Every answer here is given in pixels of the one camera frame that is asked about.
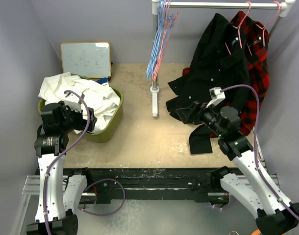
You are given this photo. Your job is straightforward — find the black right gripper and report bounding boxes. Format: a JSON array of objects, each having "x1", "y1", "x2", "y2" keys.
[{"x1": 176, "y1": 99, "x2": 225, "y2": 138}]

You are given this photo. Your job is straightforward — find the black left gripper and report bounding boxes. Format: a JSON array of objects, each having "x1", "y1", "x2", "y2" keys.
[{"x1": 60, "y1": 101, "x2": 97, "y2": 133}]

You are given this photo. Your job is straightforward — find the white button shirt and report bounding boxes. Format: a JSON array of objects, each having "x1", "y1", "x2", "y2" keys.
[{"x1": 38, "y1": 72, "x2": 121, "y2": 134}]

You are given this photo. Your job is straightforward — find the pink wire hanger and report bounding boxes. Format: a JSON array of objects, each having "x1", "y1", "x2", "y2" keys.
[{"x1": 147, "y1": 0, "x2": 178, "y2": 82}]

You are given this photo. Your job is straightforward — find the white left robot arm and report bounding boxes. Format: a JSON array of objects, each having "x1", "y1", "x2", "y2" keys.
[{"x1": 26, "y1": 101, "x2": 97, "y2": 235}]

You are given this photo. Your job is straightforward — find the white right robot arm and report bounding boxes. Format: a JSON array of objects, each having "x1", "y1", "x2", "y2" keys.
[{"x1": 176, "y1": 101, "x2": 299, "y2": 235}]

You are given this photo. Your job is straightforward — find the blue plaid shirt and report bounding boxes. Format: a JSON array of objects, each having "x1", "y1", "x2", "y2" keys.
[{"x1": 96, "y1": 77, "x2": 109, "y2": 87}]

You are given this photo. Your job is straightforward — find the black shirt on hanger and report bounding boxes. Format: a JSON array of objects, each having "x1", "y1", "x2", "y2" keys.
[{"x1": 166, "y1": 13, "x2": 251, "y2": 155}]

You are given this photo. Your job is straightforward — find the pink hanger holding black shirt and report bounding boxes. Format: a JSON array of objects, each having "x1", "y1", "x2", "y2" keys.
[{"x1": 224, "y1": 1, "x2": 251, "y2": 55}]

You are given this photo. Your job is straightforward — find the red black plaid shirt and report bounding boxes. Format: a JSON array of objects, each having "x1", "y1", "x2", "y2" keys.
[{"x1": 182, "y1": 10, "x2": 271, "y2": 138}]

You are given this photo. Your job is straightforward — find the pink hanger holding plaid shirt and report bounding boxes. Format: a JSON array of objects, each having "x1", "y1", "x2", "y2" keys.
[{"x1": 247, "y1": 1, "x2": 282, "y2": 56}]

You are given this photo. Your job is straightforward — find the orange plastic hanger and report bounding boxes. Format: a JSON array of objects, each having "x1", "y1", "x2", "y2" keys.
[{"x1": 251, "y1": 229, "x2": 261, "y2": 235}]

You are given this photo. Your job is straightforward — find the green laundry basket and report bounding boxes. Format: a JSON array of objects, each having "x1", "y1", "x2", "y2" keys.
[{"x1": 37, "y1": 75, "x2": 124, "y2": 144}]

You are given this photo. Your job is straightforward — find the yellow framed whiteboard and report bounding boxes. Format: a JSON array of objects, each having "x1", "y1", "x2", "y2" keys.
[{"x1": 60, "y1": 42, "x2": 112, "y2": 79}]

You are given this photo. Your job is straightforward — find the metal clothes rack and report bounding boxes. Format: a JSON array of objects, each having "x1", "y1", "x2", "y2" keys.
[{"x1": 146, "y1": 0, "x2": 295, "y2": 118}]

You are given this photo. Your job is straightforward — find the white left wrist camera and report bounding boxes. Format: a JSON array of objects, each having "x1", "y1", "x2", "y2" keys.
[{"x1": 63, "y1": 92, "x2": 82, "y2": 113}]

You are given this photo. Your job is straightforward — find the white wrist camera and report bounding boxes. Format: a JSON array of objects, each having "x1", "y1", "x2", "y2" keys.
[
  {"x1": 63, "y1": 92, "x2": 82, "y2": 113},
  {"x1": 206, "y1": 87, "x2": 225, "y2": 108}
]

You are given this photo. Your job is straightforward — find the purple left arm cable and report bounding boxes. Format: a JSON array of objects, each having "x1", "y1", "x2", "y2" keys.
[{"x1": 43, "y1": 90, "x2": 92, "y2": 235}]

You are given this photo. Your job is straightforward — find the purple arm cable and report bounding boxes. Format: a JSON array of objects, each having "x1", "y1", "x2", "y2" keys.
[
  {"x1": 43, "y1": 90, "x2": 92, "y2": 235},
  {"x1": 221, "y1": 84, "x2": 299, "y2": 226}
]

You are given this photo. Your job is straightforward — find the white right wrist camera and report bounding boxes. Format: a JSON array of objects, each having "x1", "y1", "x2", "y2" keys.
[{"x1": 206, "y1": 87, "x2": 225, "y2": 108}]

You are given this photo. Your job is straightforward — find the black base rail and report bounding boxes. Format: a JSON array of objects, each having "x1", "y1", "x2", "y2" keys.
[{"x1": 63, "y1": 168, "x2": 231, "y2": 205}]

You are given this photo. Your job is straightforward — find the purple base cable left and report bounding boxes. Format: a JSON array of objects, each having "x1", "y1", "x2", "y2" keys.
[{"x1": 77, "y1": 178, "x2": 126, "y2": 217}]

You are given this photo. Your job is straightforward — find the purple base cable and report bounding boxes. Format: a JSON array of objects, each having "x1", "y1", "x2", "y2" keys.
[
  {"x1": 209, "y1": 197, "x2": 238, "y2": 212},
  {"x1": 77, "y1": 178, "x2": 126, "y2": 217}
]

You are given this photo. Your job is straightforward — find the blue wire hangers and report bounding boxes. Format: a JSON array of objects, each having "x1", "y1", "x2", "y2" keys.
[{"x1": 146, "y1": 0, "x2": 172, "y2": 82}]

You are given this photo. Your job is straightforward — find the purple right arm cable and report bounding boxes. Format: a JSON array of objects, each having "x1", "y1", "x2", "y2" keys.
[{"x1": 221, "y1": 84, "x2": 299, "y2": 226}]

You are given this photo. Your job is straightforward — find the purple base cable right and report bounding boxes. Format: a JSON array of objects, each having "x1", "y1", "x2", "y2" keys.
[{"x1": 209, "y1": 197, "x2": 238, "y2": 212}]

